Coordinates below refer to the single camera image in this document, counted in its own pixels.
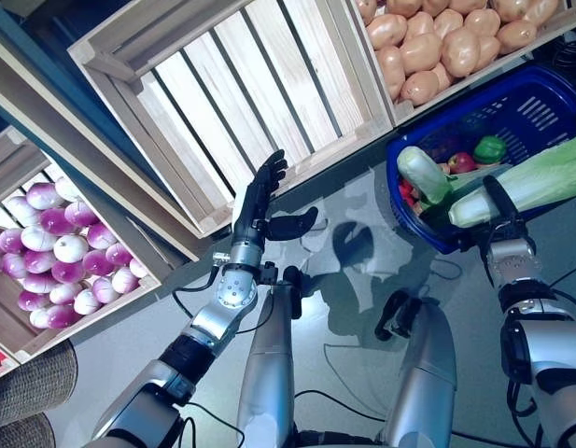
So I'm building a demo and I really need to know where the large slatted wooden crate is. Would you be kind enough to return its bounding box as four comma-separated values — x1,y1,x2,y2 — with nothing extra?
66,0,394,240

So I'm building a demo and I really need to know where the wooden potato crate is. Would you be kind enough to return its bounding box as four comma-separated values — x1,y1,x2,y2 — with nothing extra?
324,0,573,127

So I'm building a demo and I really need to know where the wooden onion crate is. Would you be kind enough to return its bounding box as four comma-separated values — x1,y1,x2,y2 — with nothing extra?
0,125,162,365

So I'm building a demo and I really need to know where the green white napa cabbage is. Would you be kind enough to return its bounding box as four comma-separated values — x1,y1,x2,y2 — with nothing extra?
397,146,455,214
448,133,576,230

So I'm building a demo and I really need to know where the silver robot leg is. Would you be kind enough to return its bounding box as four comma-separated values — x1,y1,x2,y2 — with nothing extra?
374,288,458,448
235,265,302,448

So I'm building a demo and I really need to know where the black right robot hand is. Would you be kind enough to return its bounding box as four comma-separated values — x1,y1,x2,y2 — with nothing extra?
457,175,531,253

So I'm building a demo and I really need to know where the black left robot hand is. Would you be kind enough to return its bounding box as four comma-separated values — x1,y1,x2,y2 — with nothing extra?
232,148,319,244

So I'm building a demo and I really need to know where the black robot waist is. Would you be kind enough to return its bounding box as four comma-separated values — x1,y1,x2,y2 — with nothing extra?
291,427,391,448

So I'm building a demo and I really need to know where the silver right robot leg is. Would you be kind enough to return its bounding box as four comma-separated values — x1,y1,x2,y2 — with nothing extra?
374,288,458,448

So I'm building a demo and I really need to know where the wooden vegetable display shelf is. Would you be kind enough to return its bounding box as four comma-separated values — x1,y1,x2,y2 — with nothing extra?
0,0,396,267

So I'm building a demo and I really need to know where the silver left robot leg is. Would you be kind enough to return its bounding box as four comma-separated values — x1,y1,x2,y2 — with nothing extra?
235,265,302,448

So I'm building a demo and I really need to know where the black floor cable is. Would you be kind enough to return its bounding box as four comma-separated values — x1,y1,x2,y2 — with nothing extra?
294,389,391,424

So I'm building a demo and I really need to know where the red apple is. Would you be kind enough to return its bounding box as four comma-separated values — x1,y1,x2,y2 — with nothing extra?
446,152,476,175

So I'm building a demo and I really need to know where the green bell pepper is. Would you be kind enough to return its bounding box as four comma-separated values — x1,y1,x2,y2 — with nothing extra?
472,134,508,164

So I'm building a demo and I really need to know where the blue plastic shopping basket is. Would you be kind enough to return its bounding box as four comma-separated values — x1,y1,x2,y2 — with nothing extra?
385,64,576,256

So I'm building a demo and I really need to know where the coiled black cable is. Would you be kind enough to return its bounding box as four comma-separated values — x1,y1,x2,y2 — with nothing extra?
529,27,576,71

